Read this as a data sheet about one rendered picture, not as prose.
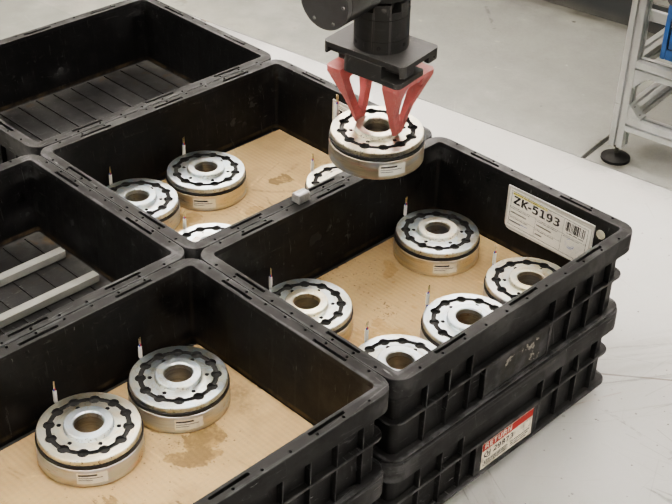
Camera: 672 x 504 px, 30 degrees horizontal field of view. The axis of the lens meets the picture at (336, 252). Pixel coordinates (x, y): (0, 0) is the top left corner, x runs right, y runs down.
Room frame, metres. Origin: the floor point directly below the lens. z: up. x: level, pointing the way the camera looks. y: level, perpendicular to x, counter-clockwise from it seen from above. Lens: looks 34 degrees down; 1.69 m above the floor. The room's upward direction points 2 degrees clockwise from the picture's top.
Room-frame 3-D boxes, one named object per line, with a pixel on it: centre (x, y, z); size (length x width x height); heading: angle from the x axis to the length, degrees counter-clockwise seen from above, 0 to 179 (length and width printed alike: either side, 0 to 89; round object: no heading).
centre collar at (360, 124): (1.19, -0.04, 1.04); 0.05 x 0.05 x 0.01
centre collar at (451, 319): (1.10, -0.15, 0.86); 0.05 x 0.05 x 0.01
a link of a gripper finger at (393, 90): (1.19, -0.05, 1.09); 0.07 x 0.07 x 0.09; 54
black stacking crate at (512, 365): (1.15, -0.09, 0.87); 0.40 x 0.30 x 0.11; 136
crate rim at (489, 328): (1.15, -0.09, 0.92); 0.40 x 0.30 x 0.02; 136
